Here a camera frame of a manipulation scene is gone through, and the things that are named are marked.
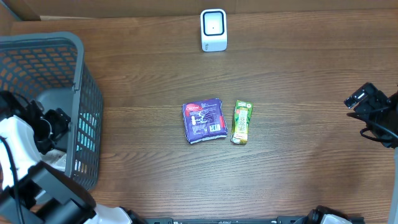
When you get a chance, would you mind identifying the purple sanitary pad pack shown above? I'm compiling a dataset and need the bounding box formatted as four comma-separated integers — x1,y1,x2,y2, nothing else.
182,98,228,144

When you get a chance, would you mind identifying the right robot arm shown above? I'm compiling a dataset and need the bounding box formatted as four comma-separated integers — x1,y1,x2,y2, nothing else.
344,82,397,165

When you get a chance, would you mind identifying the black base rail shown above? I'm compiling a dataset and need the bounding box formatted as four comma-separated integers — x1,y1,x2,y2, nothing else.
144,216,307,224

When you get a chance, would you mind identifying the grey plastic shopping basket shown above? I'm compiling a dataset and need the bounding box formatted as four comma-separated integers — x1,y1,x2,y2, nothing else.
1,32,103,190

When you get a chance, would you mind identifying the green drink carton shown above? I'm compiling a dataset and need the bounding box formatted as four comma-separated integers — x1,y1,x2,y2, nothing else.
231,100,253,144

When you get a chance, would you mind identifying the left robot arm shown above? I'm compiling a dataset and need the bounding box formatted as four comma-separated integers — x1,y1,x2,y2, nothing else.
1,91,145,223

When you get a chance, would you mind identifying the white cosmetic tube gold cap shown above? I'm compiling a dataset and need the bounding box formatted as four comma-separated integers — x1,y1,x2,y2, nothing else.
40,149,67,172

